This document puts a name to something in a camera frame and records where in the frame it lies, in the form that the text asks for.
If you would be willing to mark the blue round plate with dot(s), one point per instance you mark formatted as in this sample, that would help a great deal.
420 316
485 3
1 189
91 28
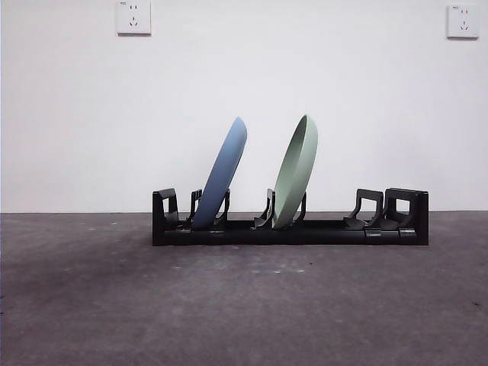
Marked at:
223 171

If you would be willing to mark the green round plate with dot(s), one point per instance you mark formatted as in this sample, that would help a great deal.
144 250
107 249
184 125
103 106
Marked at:
295 175

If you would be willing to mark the black plate rack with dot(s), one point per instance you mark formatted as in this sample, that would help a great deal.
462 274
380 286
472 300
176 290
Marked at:
335 234

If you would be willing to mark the white wall socket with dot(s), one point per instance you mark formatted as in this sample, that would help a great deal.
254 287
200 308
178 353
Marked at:
463 22
133 17

